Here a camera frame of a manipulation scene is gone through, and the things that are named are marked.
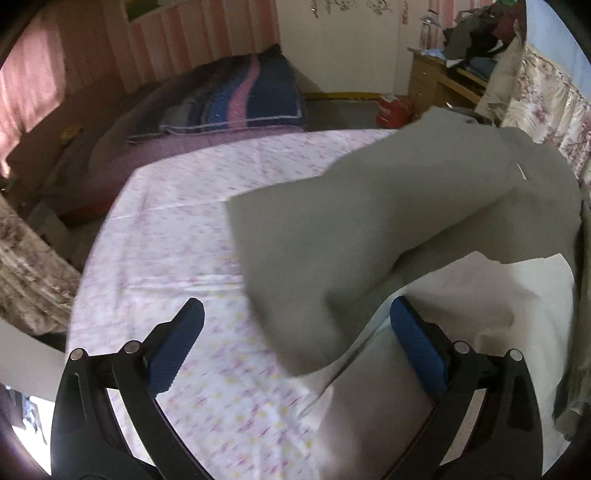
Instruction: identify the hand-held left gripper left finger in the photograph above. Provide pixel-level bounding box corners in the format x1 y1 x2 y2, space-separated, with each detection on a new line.
50 298 218 480

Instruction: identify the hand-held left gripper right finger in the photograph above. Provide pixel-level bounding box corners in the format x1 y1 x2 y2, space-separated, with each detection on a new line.
383 295 544 480

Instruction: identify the grey-green jacket with white lining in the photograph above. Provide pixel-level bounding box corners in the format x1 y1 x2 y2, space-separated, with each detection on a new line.
225 107 591 480

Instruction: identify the pile of dark clothes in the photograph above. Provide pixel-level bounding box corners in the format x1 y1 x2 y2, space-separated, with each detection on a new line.
443 2 527 70

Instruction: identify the brown floral cloth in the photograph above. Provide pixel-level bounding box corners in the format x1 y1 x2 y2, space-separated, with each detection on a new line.
0 194 81 333

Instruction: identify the bed with purple sheet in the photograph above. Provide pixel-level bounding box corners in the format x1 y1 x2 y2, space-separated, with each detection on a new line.
9 46 324 224

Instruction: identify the red container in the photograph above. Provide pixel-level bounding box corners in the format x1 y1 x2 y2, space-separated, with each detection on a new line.
375 93 416 129

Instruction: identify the striped blue pink blanket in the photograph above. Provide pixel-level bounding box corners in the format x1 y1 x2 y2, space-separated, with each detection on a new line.
127 44 308 144

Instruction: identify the yellow black floor strip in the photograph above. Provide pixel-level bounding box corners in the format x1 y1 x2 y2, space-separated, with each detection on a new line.
305 91 379 101

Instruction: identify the wooden desk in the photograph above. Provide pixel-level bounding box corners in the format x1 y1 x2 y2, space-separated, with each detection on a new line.
407 47 490 115

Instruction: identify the blue floral curtain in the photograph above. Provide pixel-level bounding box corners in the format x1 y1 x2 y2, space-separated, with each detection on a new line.
501 0 591 185

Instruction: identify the beige hanging cloth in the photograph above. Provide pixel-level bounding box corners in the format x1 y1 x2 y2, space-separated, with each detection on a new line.
475 37 525 121

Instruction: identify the pink window curtain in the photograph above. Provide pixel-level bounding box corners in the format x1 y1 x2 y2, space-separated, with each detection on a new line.
0 9 68 178

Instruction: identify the white wardrobe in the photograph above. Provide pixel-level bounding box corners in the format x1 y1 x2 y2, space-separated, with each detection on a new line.
277 0 444 95

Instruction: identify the clear bottle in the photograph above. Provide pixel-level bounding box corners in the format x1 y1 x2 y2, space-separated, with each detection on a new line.
419 11 439 49

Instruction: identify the green white wall picture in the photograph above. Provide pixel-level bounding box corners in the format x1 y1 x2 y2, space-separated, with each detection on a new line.
127 0 160 19

